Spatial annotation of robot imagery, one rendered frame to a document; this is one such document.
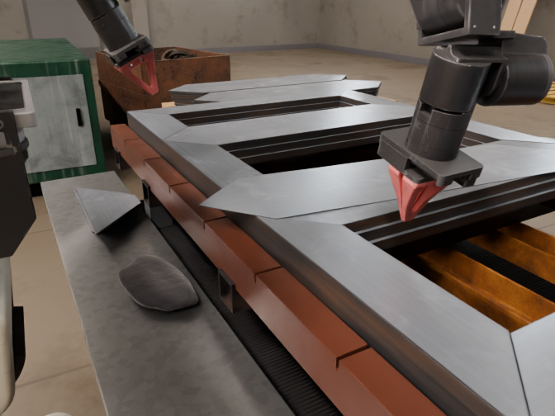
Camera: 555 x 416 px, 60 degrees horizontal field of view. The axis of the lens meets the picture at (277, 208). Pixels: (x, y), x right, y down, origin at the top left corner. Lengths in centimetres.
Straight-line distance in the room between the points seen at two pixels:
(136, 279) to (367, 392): 51
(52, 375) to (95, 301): 98
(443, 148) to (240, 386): 39
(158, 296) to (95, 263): 22
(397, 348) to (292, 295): 15
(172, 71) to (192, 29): 743
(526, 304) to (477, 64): 48
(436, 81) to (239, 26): 1129
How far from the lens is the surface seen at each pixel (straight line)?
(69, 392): 176
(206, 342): 75
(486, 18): 51
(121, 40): 89
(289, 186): 79
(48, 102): 319
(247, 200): 74
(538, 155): 108
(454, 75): 50
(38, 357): 194
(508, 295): 89
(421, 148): 53
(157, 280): 85
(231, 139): 107
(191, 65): 404
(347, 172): 87
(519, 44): 56
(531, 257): 102
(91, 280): 94
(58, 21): 1082
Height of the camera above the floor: 115
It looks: 24 degrees down
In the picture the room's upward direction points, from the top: straight up
